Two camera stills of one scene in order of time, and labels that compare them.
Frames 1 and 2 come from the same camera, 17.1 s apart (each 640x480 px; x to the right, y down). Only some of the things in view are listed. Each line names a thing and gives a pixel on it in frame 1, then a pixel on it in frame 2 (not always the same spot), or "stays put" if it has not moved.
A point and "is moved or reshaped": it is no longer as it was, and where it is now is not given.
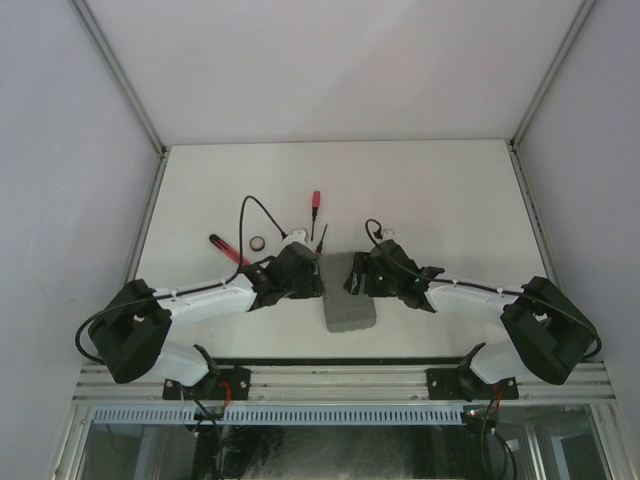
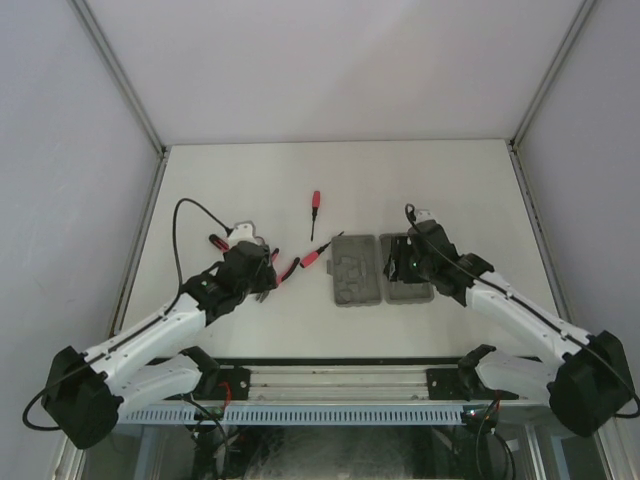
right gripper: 364,266 to 396,269
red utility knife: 228,250 stays put
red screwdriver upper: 316,200 stays put
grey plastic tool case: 344,311 is moved or reshaped
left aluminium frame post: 147,124 stays put
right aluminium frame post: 525,183 stays put
